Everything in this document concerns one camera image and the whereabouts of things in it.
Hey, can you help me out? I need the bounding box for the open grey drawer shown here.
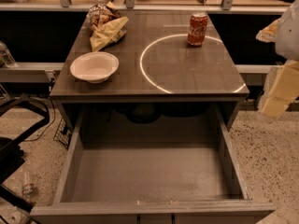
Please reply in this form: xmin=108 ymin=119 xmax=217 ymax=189
xmin=32 ymin=105 xmax=275 ymax=224

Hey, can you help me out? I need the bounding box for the clear plastic bottle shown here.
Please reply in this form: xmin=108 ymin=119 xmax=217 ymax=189
xmin=0 ymin=41 xmax=18 ymax=68

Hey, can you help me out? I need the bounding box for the black chair frame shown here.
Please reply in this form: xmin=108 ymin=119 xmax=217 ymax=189
xmin=0 ymin=94 xmax=50 ymax=212

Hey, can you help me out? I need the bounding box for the brown chip bag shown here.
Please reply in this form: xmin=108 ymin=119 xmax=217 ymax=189
xmin=87 ymin=2 xmax=121 ymax=31

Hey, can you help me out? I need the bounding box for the red coke can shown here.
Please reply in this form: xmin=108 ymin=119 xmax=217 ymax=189
xmin=187 ymin=12 xmax=208 ymax=47

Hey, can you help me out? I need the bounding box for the plastic bottle on floor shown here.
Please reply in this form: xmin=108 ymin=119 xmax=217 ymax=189
xmin=21 ymin=171 xmax=35 ymax=199

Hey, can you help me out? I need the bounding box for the black wire basket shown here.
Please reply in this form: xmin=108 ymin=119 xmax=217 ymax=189
xmin=53 ymin=119 xmax=72 ymax=149

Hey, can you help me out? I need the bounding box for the yellow chip bag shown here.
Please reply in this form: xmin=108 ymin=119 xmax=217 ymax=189
xmin=90 ymin=17 xmax=129 ymax=52

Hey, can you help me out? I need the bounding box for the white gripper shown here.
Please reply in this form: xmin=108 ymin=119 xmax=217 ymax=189
xmin=256 ymin=0 xmax=299 ymax=119

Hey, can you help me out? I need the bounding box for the white paper bowl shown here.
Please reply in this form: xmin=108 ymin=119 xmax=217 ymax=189
xmin=70 ymin=51 xmax=119 ymax=83

